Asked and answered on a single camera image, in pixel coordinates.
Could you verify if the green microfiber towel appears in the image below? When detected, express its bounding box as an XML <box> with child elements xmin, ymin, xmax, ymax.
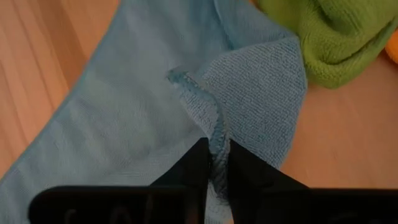
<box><xmin>256</xmin><ymin>0</ymin><xmax>398</xmax><ymax>90</ymax></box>

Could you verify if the blue microfiber towel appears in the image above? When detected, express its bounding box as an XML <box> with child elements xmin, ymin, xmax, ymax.
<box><xmin>0</xmin><ymin>0</ymin><xmax>308</xmax><ymax>224</ymax></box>

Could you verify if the orange microfiber towel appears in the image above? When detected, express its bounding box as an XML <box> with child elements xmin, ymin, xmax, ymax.
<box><xmin>384</xmin><ymin>28</ymin><xmax>398</xmax><ymax>65</ymax></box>

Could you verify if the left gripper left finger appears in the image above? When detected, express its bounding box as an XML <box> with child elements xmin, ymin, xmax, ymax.
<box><xmin>150</xmin><ymin>138</ymin><xmax>210</xmax><ymax>224</ymax></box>

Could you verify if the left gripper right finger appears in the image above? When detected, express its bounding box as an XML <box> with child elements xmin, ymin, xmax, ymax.
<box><xmin>228</xmin><ymin>139</ymin><xmax>310</xmax><ymax>224</ymax></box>

